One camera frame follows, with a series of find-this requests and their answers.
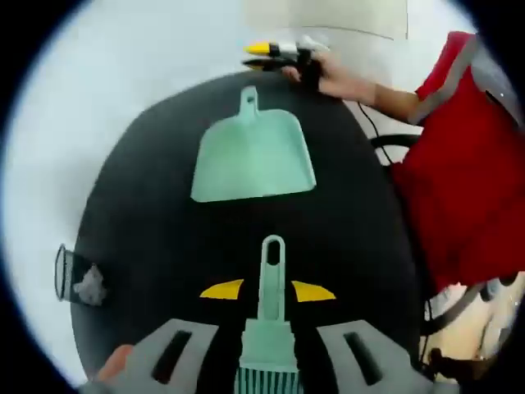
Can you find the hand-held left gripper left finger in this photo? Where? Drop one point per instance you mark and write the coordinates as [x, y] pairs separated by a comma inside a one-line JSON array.
[[139, 365]]

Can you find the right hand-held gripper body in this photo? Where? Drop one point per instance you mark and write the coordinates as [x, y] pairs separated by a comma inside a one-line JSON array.
[[307, 49]]

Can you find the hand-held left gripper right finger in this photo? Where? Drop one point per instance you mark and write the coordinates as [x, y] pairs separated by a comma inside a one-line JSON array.
[[393, 369]]

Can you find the white paper trash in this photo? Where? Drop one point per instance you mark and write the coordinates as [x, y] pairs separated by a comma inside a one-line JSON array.
[[91, 287]]

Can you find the green plastic dustpan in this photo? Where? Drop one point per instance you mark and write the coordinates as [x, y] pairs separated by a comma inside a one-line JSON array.
[[254, 160]]

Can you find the green plastic broom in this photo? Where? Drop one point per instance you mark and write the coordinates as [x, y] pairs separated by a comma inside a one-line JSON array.
[[268, 340]]

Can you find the black round tabletop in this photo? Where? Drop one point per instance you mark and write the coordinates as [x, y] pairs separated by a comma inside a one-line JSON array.
[[164, 205]]

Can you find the person's left hand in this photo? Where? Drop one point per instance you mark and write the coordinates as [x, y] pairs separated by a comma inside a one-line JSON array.
[[117, 361]]

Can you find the person's right hand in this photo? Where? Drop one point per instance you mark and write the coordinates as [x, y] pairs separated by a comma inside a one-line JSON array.
[[344, 82]]

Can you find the beige panel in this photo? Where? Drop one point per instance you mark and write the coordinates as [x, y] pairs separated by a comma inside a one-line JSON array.
[[328, 16]]

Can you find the black mesh cup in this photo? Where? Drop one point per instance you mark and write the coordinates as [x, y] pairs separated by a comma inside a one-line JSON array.
[[62, 271]]

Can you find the black office chair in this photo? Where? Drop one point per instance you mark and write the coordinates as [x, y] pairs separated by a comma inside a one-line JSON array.
[[393, 139]]

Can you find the person in red shirt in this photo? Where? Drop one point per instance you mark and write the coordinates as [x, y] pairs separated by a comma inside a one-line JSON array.
[[459, 184]]

